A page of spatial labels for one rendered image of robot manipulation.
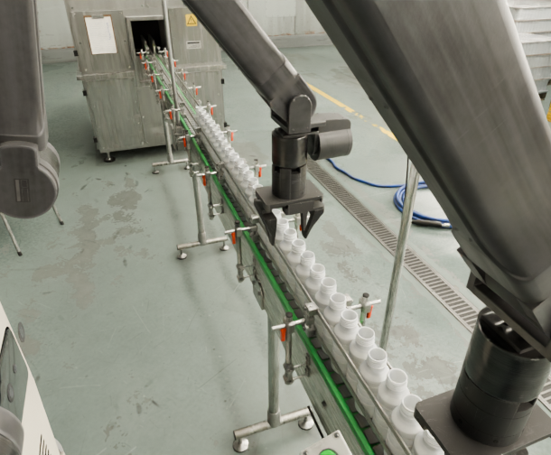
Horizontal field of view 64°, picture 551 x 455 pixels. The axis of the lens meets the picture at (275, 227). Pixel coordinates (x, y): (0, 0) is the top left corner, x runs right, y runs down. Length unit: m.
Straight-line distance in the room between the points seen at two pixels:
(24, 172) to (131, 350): 2.05
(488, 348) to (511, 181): 0.16
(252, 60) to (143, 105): 4.08
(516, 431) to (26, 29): 0.61
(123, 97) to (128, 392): 3.02
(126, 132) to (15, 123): 4.15
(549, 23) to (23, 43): 8.03
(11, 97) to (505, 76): 0.53
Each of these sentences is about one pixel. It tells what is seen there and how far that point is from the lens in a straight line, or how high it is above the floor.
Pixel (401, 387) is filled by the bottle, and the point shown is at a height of 1.16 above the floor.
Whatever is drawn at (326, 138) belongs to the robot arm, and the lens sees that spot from 0.70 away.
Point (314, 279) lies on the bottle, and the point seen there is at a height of 1.14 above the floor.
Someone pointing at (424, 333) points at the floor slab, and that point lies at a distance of 2.70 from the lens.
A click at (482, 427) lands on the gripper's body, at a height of 1.51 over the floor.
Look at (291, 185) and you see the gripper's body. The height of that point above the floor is 1.52.
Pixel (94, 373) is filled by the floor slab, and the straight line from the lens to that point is 2.56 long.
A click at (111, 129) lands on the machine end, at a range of 4.74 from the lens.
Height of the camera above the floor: 1.83
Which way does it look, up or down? 32 degrees down
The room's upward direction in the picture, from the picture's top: straight up
